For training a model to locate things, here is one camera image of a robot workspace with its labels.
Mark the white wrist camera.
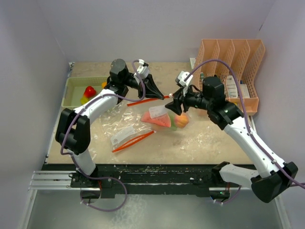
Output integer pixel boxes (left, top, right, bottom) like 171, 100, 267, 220
137, 59, 150, 80
175, 71, 193, 88

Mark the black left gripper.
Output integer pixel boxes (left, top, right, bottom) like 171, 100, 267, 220
122, 73, 164, 100

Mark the aluminium frame rail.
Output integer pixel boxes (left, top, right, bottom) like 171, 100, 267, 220
28, 170, 79, 191

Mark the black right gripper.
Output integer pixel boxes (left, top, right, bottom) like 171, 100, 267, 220
165, 83, 213, 115

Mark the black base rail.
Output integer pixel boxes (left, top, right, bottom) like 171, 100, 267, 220
70, 163, 241, 198

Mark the orange plastic file organizer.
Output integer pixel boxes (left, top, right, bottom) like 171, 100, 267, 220
192, 39, 265, 116

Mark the clear zip bag orange seal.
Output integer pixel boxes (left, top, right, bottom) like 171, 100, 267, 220
100, 105, 155, 153

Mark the light green perforated basket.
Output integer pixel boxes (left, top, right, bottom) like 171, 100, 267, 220
61, 76, 107, 109

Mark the white box in organizer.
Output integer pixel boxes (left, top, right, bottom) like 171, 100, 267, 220
240, 82, 250, 98

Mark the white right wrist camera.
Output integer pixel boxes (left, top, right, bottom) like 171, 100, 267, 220
175, 71, 193, 88

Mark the green fake leafy vegetable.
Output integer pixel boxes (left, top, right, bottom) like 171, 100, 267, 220
169, 114, 177, 131

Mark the red fake strawberry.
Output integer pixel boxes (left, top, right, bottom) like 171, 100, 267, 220
83, 86, 97, 98

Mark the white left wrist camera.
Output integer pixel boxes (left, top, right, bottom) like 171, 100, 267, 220
137, 59, 150, 80

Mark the small white box behind organizer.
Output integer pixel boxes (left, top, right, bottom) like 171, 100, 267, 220
190, 57, 196, 69

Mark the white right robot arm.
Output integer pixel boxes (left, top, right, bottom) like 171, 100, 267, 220
165, 74, 298, 203

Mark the white bottle in organizer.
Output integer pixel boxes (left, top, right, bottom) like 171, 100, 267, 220
225, 75, 238, 98

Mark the fake watermelon slice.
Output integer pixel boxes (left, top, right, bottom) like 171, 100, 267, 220
140, 111, 171, 127

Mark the fake peach right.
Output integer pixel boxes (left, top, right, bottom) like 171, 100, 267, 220
174, 114, 189, 128

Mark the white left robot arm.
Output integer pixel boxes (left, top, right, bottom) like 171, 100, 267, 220
55, 59, 164, 187

